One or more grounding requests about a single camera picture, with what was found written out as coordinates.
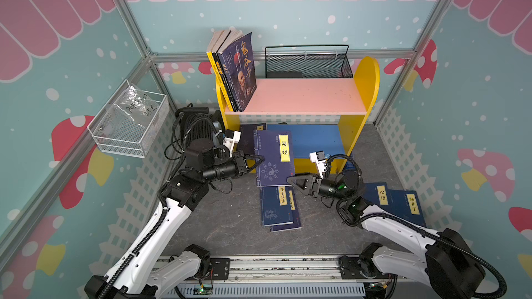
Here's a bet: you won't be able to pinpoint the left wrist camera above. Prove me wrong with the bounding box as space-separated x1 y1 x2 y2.
223 130 241 153

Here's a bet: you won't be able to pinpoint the old man cover book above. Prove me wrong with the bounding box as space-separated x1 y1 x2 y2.
218 30 257 112

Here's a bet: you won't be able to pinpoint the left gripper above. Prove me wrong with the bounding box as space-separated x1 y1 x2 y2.
203 151 264 183

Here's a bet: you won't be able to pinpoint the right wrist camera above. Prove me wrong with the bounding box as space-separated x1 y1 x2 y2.
309 151 328 178

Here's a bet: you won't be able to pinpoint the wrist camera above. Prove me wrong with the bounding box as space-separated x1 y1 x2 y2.
223 130 241 153
309 151 328 178

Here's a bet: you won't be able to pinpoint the yellow cartoon cover book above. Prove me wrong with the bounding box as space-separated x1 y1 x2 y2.
206 32 226 101

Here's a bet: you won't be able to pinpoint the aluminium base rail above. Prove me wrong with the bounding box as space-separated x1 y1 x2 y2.
107 252 462 299

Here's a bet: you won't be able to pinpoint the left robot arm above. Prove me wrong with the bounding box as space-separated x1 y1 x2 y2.
85 115 253 298

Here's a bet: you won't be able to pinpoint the clear plastic bag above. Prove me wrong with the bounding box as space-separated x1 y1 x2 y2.
112 84 159 133

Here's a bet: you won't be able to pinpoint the dark blue book far right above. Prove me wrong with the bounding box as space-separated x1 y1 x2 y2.
388 190 426 227

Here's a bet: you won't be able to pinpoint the white wire wall basket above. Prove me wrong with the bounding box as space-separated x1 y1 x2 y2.
87 80 170 159

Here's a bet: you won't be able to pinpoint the black cable reel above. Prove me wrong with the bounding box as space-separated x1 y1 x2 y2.
164 103 225 161

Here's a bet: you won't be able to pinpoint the dark blue Sunzi label book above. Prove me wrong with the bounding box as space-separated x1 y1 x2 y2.
260 186 293 227

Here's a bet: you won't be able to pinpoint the black wire mesh basket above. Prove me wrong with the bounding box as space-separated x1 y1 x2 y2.
264 44 353 79

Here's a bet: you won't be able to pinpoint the yellow bookshelf pink blue shelves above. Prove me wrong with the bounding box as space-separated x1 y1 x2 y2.
215 56 381 175

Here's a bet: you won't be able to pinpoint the blue book yellow label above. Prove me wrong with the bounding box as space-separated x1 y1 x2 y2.
363 182 392 212

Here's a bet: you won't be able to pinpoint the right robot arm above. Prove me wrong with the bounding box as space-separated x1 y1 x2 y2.
287 152 508 298

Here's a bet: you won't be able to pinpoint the dark blue bagua cover book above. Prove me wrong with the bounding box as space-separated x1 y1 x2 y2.
254 130 295 187

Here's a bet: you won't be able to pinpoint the dark blue Mengxi label book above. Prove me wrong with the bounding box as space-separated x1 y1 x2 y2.
270 188 301 233

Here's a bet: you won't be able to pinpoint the black antler cover book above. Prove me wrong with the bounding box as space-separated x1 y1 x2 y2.
210 30 238 112

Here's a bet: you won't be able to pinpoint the dark blue thread-bound book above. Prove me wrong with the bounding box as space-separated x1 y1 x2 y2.
237 123 267 154

